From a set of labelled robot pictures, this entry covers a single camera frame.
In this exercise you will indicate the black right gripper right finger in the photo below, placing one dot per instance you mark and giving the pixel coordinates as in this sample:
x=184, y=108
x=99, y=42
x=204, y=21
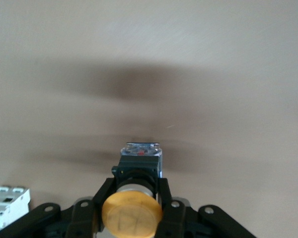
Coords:
x=178, y=215

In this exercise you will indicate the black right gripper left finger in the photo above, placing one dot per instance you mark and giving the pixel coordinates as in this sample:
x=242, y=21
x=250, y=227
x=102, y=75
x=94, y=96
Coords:
x=84, y=215

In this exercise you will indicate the yellow mushroom push button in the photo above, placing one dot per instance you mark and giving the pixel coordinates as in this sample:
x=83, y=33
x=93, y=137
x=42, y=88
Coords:
x=131, y=215

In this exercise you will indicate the white circuit breaker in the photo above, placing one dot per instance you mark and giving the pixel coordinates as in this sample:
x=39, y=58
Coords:
x=5, y=205

